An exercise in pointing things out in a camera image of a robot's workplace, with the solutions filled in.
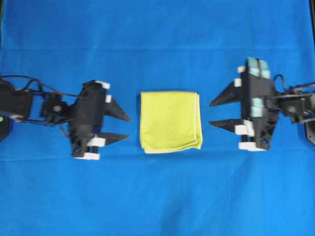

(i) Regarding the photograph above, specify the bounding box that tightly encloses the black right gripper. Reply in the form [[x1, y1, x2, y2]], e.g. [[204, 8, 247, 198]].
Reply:
[[209, 65, 278, 150]]

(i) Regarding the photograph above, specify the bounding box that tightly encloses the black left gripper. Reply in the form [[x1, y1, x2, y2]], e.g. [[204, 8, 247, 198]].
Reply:
[[68, 80, 131, 160]]

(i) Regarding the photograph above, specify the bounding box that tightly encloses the yellow-green towel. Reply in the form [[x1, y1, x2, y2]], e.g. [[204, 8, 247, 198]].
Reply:
[[140, 91, 203, 154]]

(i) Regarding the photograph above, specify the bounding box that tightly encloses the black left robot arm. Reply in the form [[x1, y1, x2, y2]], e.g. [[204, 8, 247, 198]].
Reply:
[[0, 75, 130, 160]]

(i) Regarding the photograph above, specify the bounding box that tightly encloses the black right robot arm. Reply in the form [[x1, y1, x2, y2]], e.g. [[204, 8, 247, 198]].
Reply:
[[209, 66, 315, 151]]

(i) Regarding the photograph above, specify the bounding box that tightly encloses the blue table cloth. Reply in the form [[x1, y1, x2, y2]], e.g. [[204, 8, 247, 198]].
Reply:
[[0, 0, 315, 236]]

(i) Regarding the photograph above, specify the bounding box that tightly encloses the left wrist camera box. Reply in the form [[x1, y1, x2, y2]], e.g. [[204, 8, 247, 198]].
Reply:
[[68, 80, 106, 138]]

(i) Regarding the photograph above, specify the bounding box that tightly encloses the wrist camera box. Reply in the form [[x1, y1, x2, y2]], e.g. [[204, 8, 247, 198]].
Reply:
[[246, 57, 273, 118], [68, 80, 106, 138]]

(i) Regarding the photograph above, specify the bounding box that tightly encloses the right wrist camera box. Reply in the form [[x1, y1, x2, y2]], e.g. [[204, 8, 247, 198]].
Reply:
[[246, 57, 273, 118]]

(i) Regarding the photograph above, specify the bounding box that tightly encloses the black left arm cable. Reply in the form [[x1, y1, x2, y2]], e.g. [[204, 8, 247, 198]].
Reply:
[[0, 75, 79, 98]]

